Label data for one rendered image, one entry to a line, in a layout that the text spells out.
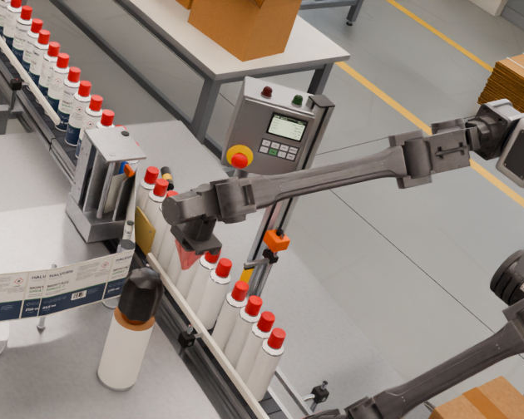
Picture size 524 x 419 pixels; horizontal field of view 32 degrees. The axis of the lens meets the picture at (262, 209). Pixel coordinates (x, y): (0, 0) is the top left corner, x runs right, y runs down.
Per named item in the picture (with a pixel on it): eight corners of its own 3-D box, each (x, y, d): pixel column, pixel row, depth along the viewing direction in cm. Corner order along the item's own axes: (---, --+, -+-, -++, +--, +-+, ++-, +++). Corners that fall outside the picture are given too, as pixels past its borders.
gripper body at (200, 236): (195, 258, 180) (205, 229, 176) (169, 226, 186) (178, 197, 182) (220, 252, 184) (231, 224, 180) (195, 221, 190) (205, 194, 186)
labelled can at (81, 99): (61, 138, 268) (73, 78, 257) (77, 136, 271) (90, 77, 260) (68, 148, 265) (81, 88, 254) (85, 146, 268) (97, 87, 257)
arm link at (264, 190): (426, 181, 185) (417, 129, 184) (437, 181, 179) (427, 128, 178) (222, 227, 177) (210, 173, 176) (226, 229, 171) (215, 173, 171)
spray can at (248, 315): (216, 357, 215) (240, 294, 204) (234, 352, 218) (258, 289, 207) (228, 372, 212) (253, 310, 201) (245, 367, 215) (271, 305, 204)
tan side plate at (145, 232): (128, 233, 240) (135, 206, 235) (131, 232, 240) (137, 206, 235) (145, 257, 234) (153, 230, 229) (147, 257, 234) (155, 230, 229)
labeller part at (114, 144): (83, 131, 227) (84, 128, 227) (122, 128, 234) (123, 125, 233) (106, 163, 220) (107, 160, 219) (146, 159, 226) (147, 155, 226)
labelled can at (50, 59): (39, 96, 283) (50, 37, 271) (55, 101, 283) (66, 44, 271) (32, 102, 279) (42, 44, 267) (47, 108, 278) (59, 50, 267)
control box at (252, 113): (222, 144, 214) (244, 74, 203) (291, 162, 216) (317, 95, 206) (219, 166, 205) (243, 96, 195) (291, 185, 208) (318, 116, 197)
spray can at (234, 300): (204, 342, 218) (226, 280, 206) (220, 337, 221) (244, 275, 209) (215, 357, 215) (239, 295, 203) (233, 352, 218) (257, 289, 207)
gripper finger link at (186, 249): (177, 279, 186) (189, 244, 181) (160, 257, 190) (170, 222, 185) (204, 273, 190) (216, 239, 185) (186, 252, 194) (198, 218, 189)
